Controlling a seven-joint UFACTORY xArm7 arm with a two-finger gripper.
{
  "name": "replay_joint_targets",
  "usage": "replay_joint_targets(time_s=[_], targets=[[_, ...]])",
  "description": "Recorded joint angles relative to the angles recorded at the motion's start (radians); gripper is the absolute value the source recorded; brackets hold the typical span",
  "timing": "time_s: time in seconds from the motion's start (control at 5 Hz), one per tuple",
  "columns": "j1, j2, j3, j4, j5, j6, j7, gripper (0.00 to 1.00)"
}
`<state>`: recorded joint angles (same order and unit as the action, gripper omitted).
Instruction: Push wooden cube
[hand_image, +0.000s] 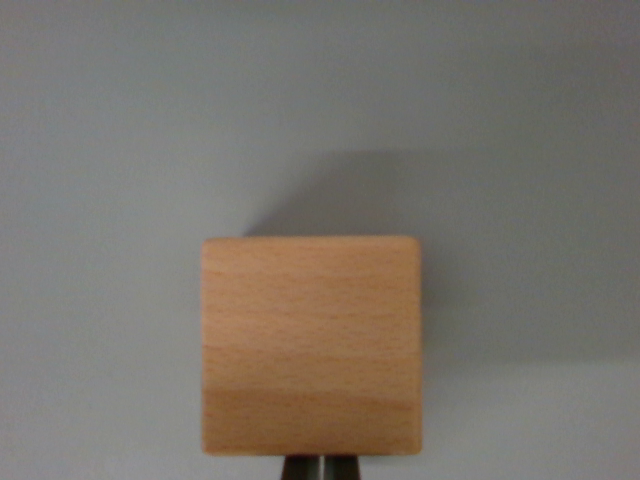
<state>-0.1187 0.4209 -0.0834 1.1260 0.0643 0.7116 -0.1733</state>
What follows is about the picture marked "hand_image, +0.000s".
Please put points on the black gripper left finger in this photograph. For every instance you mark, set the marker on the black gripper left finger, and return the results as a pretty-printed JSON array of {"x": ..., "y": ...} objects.
[{"x": 300, "y": 468}]

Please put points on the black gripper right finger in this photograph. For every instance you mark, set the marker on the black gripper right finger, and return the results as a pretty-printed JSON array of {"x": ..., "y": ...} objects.
[{"x": 344, "y": 468}]

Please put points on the wooden cube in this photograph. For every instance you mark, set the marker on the wooden cube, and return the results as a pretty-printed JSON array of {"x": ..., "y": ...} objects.
[{"x": 310, "y": 345}]

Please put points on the grey plastic tray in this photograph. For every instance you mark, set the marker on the grey plastic tray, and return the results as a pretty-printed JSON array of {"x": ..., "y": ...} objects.
[{"x": 125, "y": 150}]

